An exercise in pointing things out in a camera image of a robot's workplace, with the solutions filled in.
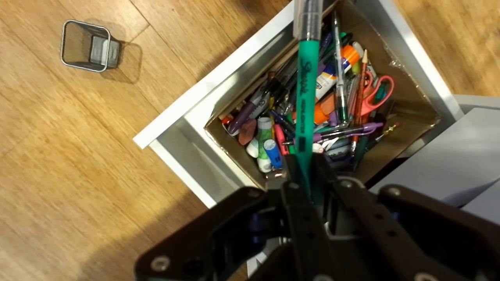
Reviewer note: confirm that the white cabinet unit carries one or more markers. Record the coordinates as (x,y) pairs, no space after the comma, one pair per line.
(461,165)

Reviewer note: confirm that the silver mesh pen basket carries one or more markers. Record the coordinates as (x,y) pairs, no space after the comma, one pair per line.
(90,46)

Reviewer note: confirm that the pile of pens and markers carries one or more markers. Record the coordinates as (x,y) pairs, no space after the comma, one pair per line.
(326,101)

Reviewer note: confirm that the white open drawer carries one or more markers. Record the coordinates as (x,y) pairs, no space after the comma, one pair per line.
(190,139)

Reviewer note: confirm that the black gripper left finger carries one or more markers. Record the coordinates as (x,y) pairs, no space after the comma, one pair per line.
(310,242)

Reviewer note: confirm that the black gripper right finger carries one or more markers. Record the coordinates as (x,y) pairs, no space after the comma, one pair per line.
(382,248)

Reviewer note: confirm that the green pen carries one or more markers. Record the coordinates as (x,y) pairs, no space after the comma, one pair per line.
(307,29)

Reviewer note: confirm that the orange handled scissors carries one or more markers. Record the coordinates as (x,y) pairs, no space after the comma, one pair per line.
(372,90)

